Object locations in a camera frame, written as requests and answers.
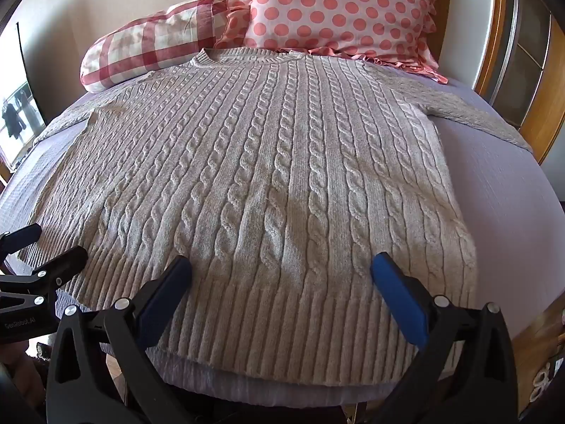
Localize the white patterned object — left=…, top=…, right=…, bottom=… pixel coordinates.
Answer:
left=530, top=360, right=558, bottom=404

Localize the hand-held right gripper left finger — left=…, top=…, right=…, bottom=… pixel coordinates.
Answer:
left=45, top=255, right=195, bottom=424

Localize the framed photo print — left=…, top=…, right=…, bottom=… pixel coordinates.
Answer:
left=0, top=22, right=47, bottom=171

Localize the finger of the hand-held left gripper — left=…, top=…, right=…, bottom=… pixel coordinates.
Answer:
left=0, top=246, right=89, bottom=315
left=0, top=224, right=43, bottom=258

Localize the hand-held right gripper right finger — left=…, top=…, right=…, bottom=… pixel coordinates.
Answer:
left=370, top=252, right=518, bottom=424

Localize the red checked pillow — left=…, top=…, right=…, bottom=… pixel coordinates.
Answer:
left=80, top=0, right=230, bottom=94

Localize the grey cable-knit sweater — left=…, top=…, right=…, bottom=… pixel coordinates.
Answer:
left=18, top=47, right=534, bottom=386

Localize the wooden headboard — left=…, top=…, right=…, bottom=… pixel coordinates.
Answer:
left=473, top=0, right=509, bottom=96

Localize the pink polka dot pillow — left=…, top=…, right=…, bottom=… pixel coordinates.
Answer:
left=215, top=0, right=450, bottom=86

